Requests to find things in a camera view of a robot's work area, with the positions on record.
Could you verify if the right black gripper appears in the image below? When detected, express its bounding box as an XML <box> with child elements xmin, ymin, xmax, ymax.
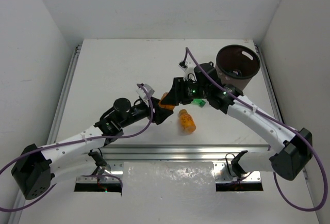
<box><xmin>162</xmin><ymin>77</ymin><xmax>209</xmax><ymax>105</ymax></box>

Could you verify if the orange bottle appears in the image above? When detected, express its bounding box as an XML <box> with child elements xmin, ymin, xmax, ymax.
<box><xmin>158</xmin><ymin>92</ymin><xmax>175</xmax><ymax>110</ymax></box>
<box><xmin>179</xmin><ymin>109</ymin><xmax>196</xmax><ymax>134</ymax></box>

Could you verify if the orange bottle front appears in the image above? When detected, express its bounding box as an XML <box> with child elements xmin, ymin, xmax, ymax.
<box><xmin>179</xmin><ymin>109</ymin><xmax>196</xmax><ymax>134</ymax></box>

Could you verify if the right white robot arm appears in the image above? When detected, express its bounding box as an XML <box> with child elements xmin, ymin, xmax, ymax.
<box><xmin>161</xmin><ymin>62</ymin><xmax>312</xmax><ymax>181</ymax></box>

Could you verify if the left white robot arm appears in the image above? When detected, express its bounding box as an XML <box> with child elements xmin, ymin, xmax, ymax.
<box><xmin>11</xmin><ymin>98</ymin><xmax>174</xmax><ymax>200</ymax></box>

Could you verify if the brown plastic bin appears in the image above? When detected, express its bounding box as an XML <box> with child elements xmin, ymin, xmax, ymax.
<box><xmin>215</xmin><ymin>44</ymin><xmax>261</xmax><ymax>91</ymax></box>

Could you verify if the green plastic bottle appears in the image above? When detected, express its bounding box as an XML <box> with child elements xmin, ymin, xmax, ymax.
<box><xmin>191</xmin><ymin>99</ymin><xmax>206</xmax><ymax>107</ymax></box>

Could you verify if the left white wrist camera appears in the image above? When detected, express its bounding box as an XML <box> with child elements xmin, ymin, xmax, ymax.
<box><xmin>136</xmin><ymin>84</ymin><xmax>155</xmax><ymax>100</ymax></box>

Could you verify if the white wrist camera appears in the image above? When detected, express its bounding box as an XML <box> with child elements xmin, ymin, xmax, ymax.
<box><xmin>136</xmin><ymin>84</ymin><xmax>155</xmax><ymax>100</ymax></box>
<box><xmin>178</xmin><ymin>61</ymin><xmax>195</xmax><ymax>75</ymax></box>

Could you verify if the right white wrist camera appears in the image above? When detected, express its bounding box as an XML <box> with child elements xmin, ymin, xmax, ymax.
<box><xmin>178</xmin><ymin>61</ymin><xmax>195</xmax><ymax>75</ymax></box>

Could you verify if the aluminium table frame rail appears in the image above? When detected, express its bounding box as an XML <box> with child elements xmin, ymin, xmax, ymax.
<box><xmin>15</xmin><ymin>42</ymin><xmax>310</xmax><ymax>191</ymax></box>

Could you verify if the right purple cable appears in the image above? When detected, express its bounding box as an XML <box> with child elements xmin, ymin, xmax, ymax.
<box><xmin>184</xmin><ymin>47</ymin><xmax>326</xmax><ymax>212</ymax></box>

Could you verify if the purple cable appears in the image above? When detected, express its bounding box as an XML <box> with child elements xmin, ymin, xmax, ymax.
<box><xmin>0</xmin><ymin>83</ymin><xmax>157</xmax><ymax>212</ymax></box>
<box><xmin>184</xmin><ymin>47</ymin><xmax>326</xmax><ymax>212</ymax></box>

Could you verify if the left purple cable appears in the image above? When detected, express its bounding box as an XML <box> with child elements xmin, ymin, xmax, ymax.
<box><xmin>0</xmin><ymin>83</ymin><xmax>157</xmax><ymax>212</ymax></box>

